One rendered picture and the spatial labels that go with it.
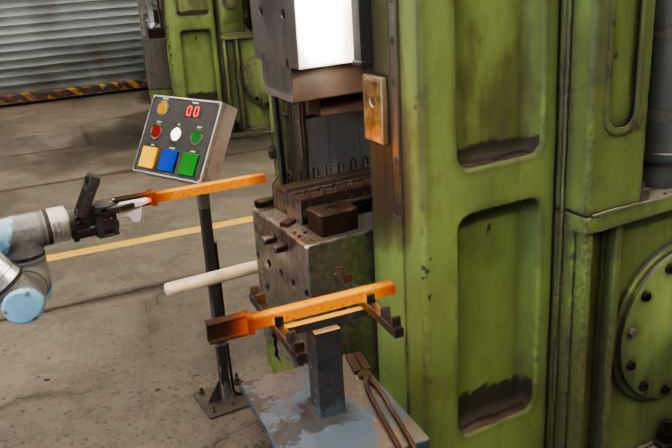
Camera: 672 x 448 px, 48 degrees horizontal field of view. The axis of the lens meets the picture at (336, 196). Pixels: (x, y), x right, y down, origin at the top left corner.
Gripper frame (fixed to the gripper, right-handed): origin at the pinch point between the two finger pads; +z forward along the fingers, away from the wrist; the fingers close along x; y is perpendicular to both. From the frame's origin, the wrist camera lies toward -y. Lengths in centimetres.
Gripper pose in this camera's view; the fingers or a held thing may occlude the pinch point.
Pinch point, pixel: (144, 197)
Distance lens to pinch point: 206.4
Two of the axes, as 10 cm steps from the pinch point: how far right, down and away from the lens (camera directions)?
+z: 8.7, -2.2, 4.3
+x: 4.8, 2.6, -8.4
